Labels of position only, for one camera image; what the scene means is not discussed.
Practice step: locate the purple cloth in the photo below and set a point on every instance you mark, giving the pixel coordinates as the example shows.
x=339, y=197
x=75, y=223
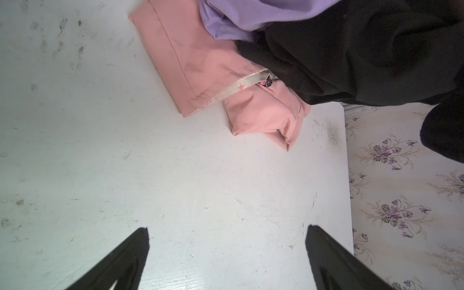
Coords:
x=238, y=20

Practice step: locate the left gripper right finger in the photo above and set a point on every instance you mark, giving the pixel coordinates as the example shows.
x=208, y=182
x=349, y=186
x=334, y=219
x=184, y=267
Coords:
x=334, y=268

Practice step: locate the black cloth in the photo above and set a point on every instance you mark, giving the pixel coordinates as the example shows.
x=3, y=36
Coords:
x=376, y=53

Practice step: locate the pink cloth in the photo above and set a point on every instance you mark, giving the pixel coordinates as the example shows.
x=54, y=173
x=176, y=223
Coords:
x=200, y=71

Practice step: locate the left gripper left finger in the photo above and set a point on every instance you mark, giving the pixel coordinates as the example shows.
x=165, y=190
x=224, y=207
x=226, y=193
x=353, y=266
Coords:
x=121, y=269

